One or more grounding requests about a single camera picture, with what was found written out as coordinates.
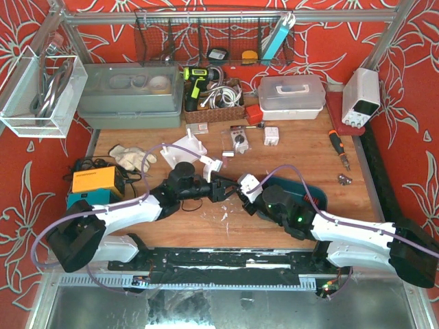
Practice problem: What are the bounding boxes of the white peg board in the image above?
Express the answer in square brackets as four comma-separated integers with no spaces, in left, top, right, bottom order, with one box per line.
[160,131,207,169]

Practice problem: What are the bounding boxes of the beige work glove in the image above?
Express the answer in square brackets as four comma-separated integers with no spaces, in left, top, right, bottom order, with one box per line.
[108,145,157,173]

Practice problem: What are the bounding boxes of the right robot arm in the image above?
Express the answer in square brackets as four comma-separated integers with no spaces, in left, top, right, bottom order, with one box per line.
[238,184,438,289]

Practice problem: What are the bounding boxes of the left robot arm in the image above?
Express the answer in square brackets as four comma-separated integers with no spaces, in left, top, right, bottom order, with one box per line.
[45,162,239,273]

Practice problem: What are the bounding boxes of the teal plastic tray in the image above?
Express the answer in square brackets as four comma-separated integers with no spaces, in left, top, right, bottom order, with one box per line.
[260,175,327,213]

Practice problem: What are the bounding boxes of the bagged round dial part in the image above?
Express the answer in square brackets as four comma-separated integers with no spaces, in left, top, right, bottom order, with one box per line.
[221,125,250,155]

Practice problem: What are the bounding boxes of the small clear labelled box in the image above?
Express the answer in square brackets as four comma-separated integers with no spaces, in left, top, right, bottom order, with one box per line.
[185,123,209,135]

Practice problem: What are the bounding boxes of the red small box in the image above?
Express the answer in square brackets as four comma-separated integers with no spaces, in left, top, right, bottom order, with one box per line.
[245,104,263,125]

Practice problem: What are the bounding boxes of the woven basket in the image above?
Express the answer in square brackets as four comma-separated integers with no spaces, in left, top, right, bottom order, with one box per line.
[182,78,245,123]

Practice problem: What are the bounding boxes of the orange device box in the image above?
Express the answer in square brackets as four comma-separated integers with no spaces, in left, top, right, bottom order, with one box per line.
[72,166,126,198]

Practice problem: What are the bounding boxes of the teal device box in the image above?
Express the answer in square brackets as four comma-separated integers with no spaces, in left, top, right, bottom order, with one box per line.
[67,188,121,208]

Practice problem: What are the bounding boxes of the yellow tape measure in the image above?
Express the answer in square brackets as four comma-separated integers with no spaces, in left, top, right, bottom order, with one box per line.
[241,50,259,66]

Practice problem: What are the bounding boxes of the grey plastic storage box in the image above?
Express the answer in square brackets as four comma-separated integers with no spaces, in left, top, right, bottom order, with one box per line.
[77,63,184,130]

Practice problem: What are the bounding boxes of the red book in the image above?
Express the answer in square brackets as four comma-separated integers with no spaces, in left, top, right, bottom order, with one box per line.
[326,91,366,136]

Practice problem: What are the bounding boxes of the white power supply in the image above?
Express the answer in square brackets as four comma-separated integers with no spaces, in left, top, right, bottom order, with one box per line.
[342,68,381,129]

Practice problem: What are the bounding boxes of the blue white power strip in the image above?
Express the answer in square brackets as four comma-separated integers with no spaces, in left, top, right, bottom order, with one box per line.
[261,12,296,65]

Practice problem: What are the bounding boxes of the clear acrylic hanging box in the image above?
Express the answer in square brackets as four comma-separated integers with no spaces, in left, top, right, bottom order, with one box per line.
[1,47,88,138]

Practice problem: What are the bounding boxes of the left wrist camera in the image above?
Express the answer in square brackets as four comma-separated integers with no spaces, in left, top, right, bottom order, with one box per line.
[200,156,223,183]

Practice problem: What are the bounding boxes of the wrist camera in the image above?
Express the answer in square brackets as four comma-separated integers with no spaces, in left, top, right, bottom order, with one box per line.
[237,173,263,194]
[200,156,223,183]

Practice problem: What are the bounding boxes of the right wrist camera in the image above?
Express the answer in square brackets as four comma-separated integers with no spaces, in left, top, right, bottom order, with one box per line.
[237,173,263,194]

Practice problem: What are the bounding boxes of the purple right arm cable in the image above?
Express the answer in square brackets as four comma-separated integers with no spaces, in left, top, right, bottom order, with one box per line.
[250,164,439,299]

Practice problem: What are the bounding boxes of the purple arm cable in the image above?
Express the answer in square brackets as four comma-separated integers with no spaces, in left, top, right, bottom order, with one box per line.
[250,164,439,299]
[30,143,206,295]

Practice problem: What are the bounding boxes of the white wall plug adapter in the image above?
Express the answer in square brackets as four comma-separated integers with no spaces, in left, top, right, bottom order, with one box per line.
[263,126,280,146]

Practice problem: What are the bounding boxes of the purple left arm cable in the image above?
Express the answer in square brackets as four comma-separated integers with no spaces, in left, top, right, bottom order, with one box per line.
[30,143,206,295]

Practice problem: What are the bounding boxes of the white cables in basket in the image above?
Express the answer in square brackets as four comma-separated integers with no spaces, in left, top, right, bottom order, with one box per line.
[202,85,243,109]

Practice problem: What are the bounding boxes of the small metal bracket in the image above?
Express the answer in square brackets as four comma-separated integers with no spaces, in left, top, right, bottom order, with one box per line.
[337,173,353,186]

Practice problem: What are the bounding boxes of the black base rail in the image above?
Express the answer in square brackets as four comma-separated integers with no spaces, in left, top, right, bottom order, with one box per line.
[108,247,349,286]

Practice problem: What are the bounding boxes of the yellow green cordless drill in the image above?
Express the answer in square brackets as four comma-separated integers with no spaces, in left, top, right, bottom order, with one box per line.
[183,66,223,112]

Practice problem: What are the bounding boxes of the white toolbox with handle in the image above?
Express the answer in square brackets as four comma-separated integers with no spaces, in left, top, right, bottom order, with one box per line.
[258,75,326,121]

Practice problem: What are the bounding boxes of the orange handled screwdriver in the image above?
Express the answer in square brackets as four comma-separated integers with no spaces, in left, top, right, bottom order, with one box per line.
[329,130,351,171]

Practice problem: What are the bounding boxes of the black wire shelf basket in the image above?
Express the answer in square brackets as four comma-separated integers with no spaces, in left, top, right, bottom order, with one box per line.
[134,7,296,66]

